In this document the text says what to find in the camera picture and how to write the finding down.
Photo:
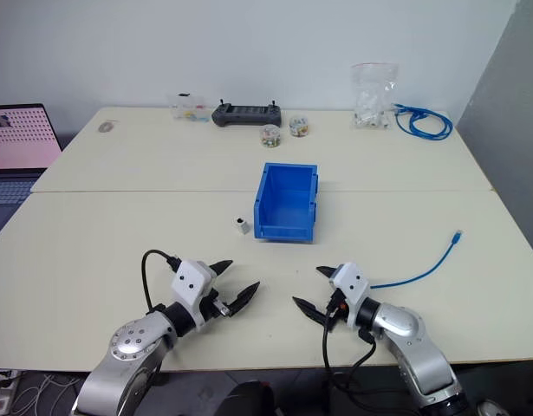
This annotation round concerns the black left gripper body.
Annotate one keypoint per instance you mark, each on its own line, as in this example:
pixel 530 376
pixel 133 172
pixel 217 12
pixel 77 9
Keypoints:
pixel 210 303

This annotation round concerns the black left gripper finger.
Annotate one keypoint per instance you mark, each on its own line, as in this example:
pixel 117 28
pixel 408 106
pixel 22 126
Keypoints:
pixel 220 266
pixel 245 297

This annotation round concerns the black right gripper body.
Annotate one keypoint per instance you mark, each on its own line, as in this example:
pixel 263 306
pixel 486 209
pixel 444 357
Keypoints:
pixel 336 311

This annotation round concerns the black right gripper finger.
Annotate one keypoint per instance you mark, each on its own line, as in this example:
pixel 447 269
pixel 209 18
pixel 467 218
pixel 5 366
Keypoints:
pixel 311 310
pixel 327 272

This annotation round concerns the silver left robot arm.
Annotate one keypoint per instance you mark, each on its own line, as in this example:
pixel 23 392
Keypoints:
pixel 127 342

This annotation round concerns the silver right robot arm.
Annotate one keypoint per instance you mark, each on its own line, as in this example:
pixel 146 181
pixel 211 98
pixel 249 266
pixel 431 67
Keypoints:
pixel 411 342

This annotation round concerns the small white connector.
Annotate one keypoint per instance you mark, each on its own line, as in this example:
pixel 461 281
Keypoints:
pixel 242 225

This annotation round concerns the blue plastic storage bin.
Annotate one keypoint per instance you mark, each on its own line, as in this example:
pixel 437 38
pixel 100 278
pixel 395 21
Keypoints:
pixel 287 208

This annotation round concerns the dark rounded shape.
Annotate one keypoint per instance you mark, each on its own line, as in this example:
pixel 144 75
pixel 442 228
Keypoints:
pixel 248 401

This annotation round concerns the clear jar of coloured bits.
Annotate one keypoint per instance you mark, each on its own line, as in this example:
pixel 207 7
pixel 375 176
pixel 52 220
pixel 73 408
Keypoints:
pixel 299 126
pixel 271 136

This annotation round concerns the dark grey handheld controller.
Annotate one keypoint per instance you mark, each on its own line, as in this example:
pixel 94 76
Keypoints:
pixel 248 116

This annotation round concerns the clear bag of small parts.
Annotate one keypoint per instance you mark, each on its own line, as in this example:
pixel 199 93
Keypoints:
pixel 189 107

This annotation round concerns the clear bag of white connectors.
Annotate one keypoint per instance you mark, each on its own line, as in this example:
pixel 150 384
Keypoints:
pixel 372 99

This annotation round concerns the grey round object on floor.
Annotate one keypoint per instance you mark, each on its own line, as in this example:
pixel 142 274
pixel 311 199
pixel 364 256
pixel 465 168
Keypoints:
pixel 489 408

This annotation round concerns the open laptop computer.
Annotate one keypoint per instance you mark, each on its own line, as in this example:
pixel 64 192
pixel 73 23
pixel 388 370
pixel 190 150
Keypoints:
pixel 19 143

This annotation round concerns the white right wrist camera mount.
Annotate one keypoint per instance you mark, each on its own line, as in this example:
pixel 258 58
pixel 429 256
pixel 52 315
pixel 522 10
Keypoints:
pixel 352 284

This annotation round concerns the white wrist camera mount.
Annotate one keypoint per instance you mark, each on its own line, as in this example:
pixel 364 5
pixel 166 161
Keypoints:
pixel 352 284
pixel 189 281

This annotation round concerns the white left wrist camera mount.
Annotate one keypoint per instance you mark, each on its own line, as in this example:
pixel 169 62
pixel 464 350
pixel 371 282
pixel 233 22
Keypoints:
pixel 189 281

